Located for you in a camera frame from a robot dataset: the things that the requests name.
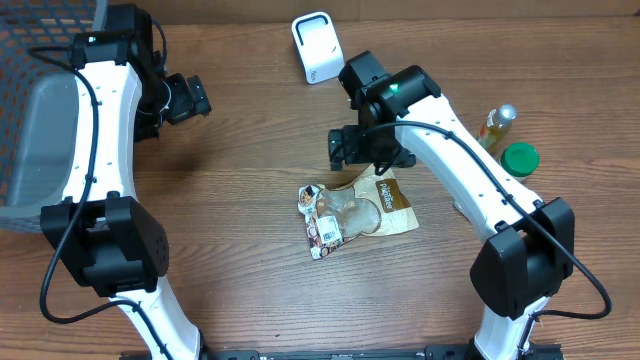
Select brown white snack bag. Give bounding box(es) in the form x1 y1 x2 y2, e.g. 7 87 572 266
318 165 419 240

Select colourful snack packet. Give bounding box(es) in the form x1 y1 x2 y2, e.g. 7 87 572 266
297 185 350 260

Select clear bottle silver cap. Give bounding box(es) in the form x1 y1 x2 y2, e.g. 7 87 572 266
475 104 517 153

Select green lid Knorr jar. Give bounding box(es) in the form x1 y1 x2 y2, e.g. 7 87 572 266
499 142 540 181

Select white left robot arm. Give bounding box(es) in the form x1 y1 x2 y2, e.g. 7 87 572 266
40 1 212 359

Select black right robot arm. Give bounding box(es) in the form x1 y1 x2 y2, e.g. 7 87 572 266
329 51 612 359

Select white barcode scanner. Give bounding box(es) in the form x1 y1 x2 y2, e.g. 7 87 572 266
291 11 344 85

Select grey plastic shopping basket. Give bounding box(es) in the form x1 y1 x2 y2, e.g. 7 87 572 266
1 1 107 232

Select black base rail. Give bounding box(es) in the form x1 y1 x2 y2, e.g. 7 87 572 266
119 343 565 360

